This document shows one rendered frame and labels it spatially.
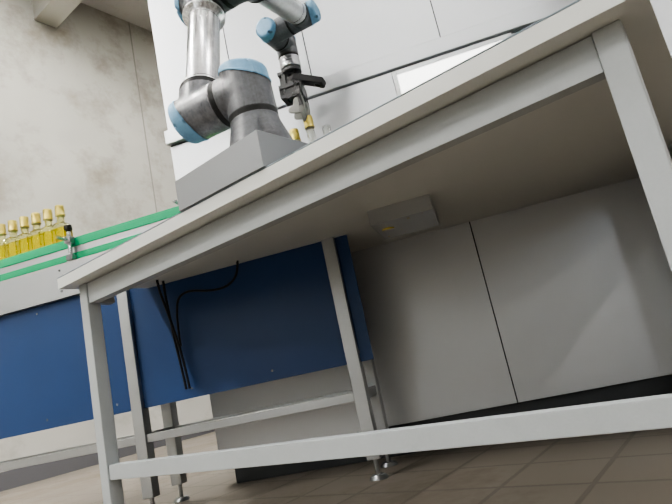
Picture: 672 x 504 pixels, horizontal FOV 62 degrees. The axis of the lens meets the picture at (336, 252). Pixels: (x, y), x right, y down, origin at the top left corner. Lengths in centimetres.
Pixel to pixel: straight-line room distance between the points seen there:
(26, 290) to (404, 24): 168
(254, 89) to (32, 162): 403
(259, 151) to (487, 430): 68
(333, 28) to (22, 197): 337
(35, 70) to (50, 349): 380
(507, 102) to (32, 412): 186
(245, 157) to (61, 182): 414
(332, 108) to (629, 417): 157
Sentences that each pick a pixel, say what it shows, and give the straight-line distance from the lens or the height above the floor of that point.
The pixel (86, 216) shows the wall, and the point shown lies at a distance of 525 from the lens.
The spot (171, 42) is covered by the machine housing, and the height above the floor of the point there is 178.
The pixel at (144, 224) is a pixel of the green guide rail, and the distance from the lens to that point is 202.
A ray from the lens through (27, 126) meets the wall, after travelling 536.
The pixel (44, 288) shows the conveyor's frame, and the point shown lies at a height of 81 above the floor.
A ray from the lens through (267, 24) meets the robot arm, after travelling 203.
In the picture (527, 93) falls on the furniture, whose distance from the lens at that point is 94.
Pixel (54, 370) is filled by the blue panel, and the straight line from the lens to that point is 219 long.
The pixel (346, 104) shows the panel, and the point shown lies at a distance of 212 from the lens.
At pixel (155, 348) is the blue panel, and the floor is 51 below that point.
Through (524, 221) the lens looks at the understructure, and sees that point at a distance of 196.
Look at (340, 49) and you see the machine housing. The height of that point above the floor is 149.
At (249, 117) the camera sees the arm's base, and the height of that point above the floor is 90.
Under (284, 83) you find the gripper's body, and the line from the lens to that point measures 207.
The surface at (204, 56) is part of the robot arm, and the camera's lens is 152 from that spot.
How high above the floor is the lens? 32
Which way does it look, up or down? 12 degrees up
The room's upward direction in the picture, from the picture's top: 12 degrees counter-clockwise
